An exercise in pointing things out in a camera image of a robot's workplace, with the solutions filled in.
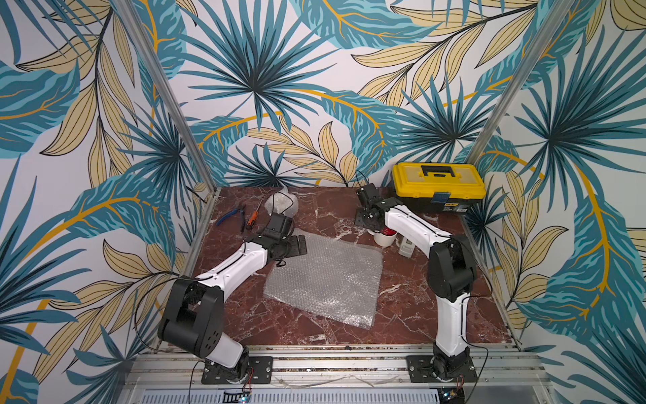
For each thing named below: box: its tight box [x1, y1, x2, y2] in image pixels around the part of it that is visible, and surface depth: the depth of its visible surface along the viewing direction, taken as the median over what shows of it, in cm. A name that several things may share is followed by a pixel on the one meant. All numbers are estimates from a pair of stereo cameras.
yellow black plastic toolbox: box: [391, 162, 487, 213], surface depth 103 cm
